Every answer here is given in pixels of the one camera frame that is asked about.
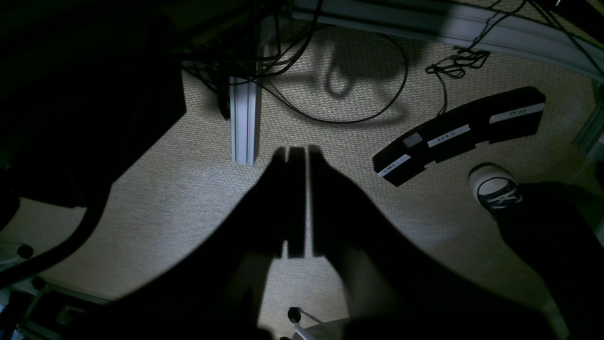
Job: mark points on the aluminium frame rail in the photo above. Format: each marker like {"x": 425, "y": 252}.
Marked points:
{"x": 466, "y": 25}

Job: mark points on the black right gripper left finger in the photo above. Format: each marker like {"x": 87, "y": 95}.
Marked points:
{"x": 215, "y": 292}

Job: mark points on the black foot pedal bar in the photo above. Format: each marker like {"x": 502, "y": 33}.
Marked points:
{"x": 493, "y": 119}

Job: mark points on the white and navy sneaker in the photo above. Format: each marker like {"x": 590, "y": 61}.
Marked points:
{"x": 493, "y": 187}

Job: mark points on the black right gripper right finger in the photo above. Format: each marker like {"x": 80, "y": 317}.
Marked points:
{"x": 394, "y": 290}

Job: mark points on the aluminium frame post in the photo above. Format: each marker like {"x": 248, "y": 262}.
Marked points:
{"x": 244, "y": 108}

